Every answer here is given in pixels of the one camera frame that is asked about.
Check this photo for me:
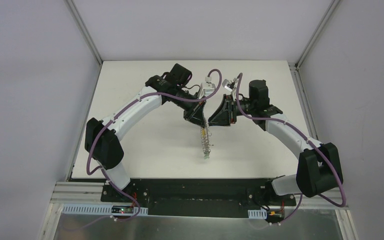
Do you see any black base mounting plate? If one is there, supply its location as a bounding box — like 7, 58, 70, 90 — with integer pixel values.
100, 178, 296, 218

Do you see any left white slotted cable duct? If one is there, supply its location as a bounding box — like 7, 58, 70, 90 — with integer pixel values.
61, 203, 149, 217

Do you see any aluminium frame post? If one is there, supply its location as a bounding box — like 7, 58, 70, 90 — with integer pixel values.
64, 0, 104, 66
294, 0, 342, 71

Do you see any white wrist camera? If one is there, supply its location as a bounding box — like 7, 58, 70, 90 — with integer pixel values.
197, 76, 216, 99
222, 78, 238, 95

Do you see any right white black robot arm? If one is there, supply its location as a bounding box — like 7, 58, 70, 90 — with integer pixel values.
208, 78, 343, 205

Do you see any white slotted cable duct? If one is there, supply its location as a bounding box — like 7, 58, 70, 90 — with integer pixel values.
61, 203, 149, 217
247, 208, 268, 220

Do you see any right aluminium frame post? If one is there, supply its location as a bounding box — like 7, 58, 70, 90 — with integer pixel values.
294, 0, 342, 71

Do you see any left aluminium frame post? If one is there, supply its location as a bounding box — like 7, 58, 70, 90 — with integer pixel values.
64, 0, 104, 66

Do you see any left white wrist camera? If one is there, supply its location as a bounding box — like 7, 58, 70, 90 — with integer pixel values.
197, 76, 216, 99

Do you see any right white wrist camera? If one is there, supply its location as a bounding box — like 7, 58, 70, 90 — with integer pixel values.
222, 78, 238, 95

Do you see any metal disc with key rings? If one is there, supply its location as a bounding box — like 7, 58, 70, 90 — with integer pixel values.
200, 126, 212, 156

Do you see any right white slotted cable duct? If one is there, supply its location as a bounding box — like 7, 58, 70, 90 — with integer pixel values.
247, 208, 268, 220

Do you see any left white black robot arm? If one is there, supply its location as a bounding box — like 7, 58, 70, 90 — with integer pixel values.
84, 63, 216, 203

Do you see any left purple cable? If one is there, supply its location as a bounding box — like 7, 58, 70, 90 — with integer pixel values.
59, 68, 223, 231

